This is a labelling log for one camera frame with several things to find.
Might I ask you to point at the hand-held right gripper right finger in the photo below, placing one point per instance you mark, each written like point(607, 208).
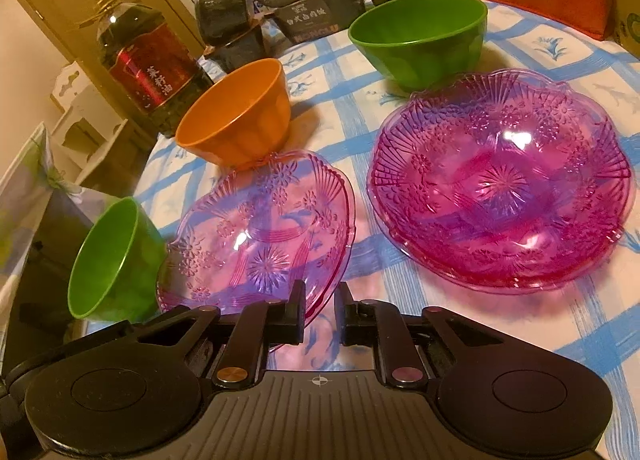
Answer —
point(345, 312)

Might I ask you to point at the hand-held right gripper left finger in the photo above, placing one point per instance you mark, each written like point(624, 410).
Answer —
point(296, 312)

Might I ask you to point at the pink transparent patterned plate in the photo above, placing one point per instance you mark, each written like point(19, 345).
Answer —
point(500, 288)
point(260, 240)
point(500, 180)

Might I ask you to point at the orange plastic bowl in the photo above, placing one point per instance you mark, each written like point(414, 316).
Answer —
point(242, 130)

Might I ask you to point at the green plastic bowl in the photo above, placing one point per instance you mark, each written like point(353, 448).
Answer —
point(110, 260)
point(415, 22)

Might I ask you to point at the blue checked tablecloth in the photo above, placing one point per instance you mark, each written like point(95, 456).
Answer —
point(340, 105)

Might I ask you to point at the black food tray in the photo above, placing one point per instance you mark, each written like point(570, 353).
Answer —
point(240, 52)

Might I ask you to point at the white carved furniture piece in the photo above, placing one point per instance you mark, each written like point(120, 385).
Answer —
point(85, 125)

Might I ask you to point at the dark rectangular instant rice box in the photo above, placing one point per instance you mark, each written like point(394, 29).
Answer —
point(325, 15)

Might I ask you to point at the floral printed bag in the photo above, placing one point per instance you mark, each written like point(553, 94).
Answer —
point(27, 175)

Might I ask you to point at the black round food container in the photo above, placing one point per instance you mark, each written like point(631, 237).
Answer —
point(220, 15)

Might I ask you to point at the olive cabinet door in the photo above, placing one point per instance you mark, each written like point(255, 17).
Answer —
point(65, 0)

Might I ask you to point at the brown cardboard box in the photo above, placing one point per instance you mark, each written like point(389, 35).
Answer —
point(629, 22)

